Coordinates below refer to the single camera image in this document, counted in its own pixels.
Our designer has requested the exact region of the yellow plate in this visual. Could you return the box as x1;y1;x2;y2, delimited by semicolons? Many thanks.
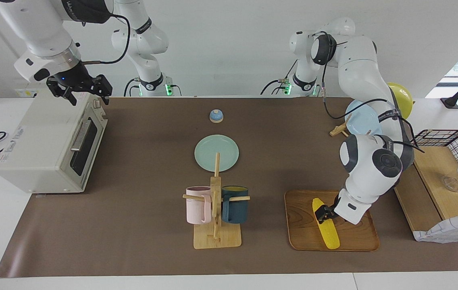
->
386;83;414;120

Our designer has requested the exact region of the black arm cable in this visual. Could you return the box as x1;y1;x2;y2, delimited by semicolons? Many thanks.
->
321;34;425;154
82;14;131;65

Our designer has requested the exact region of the wooden mug tree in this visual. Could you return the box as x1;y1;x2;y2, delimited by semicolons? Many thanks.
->
183;152;251;249

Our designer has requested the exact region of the yellow corn cob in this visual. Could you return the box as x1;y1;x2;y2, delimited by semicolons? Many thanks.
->
312;198;340;249

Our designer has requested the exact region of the clear glass object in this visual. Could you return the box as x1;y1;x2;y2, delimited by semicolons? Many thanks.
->
441;175;458;193

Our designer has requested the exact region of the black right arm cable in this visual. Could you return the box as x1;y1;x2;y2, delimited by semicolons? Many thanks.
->
82;14;131;65

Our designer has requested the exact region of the light blue plate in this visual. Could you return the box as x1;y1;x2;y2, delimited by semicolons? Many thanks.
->
345;100;383;136

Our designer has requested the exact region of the light wooden shelf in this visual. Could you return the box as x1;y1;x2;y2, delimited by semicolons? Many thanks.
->
392;147;458;242

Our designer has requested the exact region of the beige toaster oven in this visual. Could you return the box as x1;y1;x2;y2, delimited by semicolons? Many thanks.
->
0;89;108;194

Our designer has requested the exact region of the brown wooden tray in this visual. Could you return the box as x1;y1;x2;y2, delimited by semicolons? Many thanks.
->
284;190;380;252

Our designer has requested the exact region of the brown table mat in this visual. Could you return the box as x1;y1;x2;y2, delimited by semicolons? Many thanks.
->
0;97;458;278

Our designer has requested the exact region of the white checkered cloth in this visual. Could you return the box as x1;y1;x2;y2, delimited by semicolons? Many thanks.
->
413;213;458;243

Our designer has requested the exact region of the light green plate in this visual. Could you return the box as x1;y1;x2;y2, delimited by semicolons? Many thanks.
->
194;135;239;171

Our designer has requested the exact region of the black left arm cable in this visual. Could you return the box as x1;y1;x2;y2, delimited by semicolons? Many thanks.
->
321;34;425;154

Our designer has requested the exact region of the dark teal mug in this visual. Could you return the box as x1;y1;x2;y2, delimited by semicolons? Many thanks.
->
221;185;250;224

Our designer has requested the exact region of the glass oven door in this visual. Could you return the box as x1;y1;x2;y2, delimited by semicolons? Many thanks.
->
69;103;108;190

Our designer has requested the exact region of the white socket box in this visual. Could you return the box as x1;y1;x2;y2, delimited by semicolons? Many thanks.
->
15;89;48;98

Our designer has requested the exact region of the wooden plate rack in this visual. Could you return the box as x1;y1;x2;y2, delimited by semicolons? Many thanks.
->
330;101;416;138

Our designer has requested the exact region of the pink mug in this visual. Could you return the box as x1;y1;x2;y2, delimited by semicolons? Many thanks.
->
185;186;212;225

